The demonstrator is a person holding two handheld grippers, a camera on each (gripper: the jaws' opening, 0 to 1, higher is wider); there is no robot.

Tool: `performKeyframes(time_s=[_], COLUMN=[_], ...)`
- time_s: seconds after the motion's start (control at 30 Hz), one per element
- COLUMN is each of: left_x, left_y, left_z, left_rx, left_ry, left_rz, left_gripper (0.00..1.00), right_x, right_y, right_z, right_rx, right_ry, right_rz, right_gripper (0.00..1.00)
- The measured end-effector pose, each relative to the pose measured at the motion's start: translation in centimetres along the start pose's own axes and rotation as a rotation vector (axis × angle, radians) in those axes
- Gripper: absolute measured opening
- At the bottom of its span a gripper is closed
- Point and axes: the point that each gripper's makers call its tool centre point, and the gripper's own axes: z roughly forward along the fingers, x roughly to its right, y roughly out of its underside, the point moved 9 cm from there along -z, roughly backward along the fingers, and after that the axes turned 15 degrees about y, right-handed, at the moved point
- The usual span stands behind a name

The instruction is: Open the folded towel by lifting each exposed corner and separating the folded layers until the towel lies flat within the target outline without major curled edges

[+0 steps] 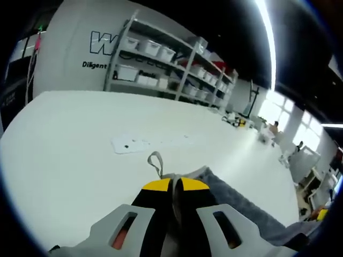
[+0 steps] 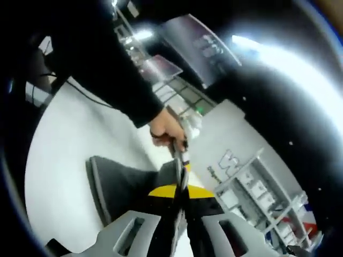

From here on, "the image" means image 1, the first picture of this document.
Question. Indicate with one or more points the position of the long ceiling light strip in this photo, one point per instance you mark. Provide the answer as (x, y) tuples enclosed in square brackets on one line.
[(269, 45)]

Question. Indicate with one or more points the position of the grey towel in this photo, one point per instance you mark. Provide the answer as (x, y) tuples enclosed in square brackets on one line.
[(241, 211)]

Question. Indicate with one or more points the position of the pink tag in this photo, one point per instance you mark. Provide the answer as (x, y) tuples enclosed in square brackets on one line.
[(38, 42)]

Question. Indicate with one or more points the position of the black tripod stand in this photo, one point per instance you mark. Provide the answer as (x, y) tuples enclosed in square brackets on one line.
[(254, 99)]

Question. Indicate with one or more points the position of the grey metal storage shelf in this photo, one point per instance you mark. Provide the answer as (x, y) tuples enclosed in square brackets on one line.
[(188, 72)]

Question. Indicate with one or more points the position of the spare yellow tipped gripper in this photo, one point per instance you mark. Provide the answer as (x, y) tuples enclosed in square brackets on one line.
[(239, 121)]

